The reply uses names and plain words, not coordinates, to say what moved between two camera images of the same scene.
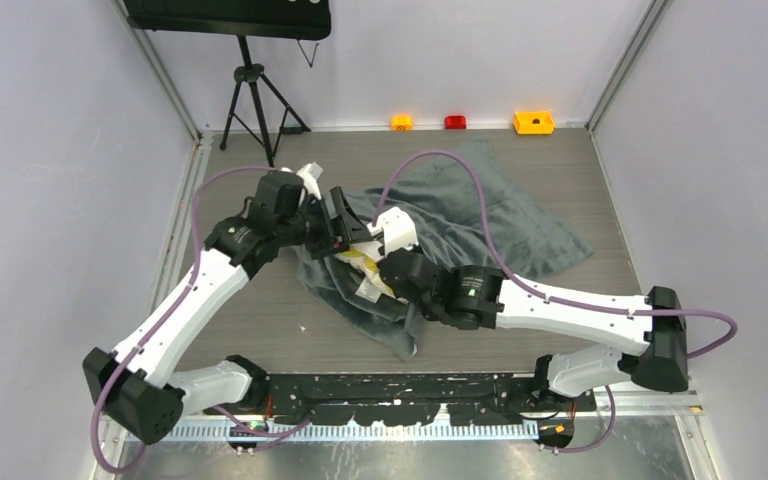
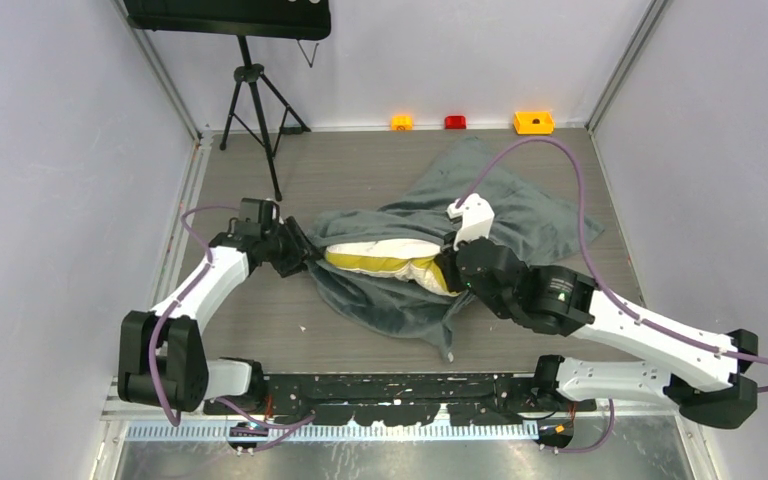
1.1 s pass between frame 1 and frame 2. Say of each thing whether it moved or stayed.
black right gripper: moved
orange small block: stayed
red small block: stayed
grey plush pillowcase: moved
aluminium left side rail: stayed
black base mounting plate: stayed
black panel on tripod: stayed
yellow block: stayed
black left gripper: moved
